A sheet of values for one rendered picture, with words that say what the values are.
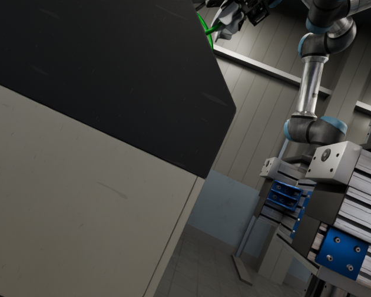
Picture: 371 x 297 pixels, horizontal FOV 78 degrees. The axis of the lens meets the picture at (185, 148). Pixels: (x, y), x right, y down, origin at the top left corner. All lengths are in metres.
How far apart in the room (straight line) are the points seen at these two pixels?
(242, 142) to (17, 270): 2.89
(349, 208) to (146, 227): 0.42
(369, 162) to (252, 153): 2.64
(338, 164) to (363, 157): 0.05
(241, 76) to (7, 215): 3.18
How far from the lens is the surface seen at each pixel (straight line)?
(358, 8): 0.88
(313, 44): 1.32
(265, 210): 1.05
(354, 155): 0.61
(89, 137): 0.49
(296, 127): 1.25
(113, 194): 0.49
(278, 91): 3.47
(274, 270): 3.26
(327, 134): 1.17
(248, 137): 3.22
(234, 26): 0.81
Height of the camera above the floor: 0.80
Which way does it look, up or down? 4 degrees up
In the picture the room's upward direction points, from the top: 25 degrees clockwise
